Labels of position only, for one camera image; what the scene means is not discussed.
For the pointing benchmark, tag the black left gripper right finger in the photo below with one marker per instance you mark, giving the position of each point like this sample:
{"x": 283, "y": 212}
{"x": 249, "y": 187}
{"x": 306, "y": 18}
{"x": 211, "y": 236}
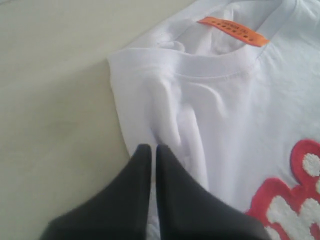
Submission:
{"x": 187, "y": 211}

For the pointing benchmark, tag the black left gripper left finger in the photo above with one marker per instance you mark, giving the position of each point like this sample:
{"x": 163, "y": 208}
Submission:
{"x": 118, "y": 212}

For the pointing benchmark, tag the white t-shirt red print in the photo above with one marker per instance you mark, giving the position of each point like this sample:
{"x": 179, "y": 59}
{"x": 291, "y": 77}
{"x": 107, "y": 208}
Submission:
{"x": 233, "y": 88}

